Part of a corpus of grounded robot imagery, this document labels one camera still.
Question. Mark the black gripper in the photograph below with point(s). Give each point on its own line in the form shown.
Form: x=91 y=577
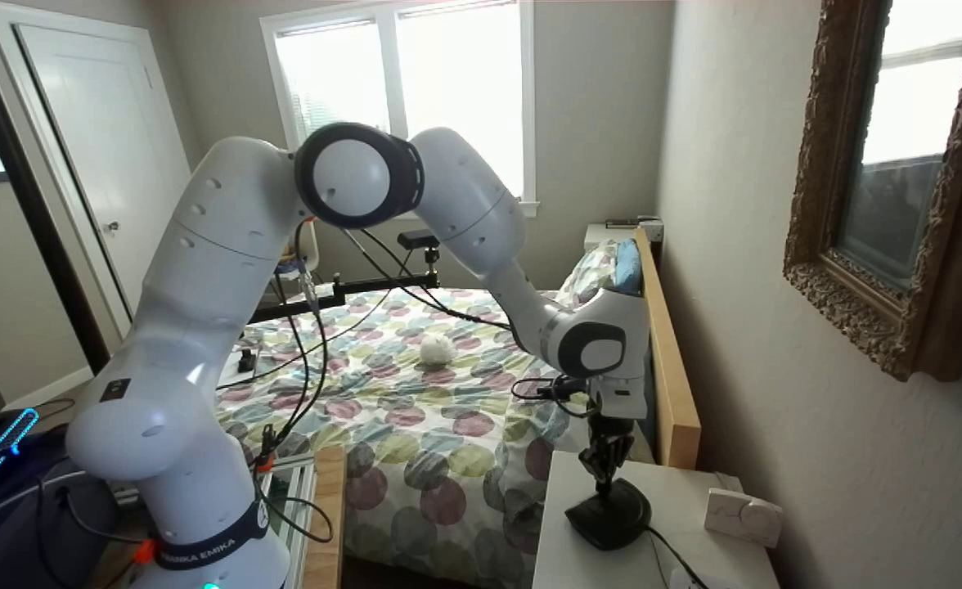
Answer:
x=605 y=451

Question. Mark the black rounded alarm clock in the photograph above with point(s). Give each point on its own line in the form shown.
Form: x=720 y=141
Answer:
x=613 y=518

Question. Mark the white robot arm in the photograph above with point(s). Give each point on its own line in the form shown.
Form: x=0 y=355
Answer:
x=150 y=418

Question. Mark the wooden headboard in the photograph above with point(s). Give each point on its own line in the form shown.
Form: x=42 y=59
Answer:
x=678 y=421

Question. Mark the small white box device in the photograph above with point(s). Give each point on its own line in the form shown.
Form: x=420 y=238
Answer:
x=745 y=518

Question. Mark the polka dot bedspread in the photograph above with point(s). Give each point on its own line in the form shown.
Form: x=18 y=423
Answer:
x=446 y=465

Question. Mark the blue and white pillow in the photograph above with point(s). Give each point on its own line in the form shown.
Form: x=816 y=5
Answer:
x=604 y=284

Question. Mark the white ball on bed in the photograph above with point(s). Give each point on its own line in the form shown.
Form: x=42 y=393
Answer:
x=436 y=351

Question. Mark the gold framed mirror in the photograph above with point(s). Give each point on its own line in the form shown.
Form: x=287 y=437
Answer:
x=873 y=238

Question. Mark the white door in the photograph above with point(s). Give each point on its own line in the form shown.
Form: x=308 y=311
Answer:
x=101 y=117

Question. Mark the black camera stand bar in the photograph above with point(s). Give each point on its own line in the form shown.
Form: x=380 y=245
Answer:
x=294 y=293

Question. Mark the window with white frame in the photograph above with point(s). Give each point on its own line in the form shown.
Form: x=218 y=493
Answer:
x=409 y=68

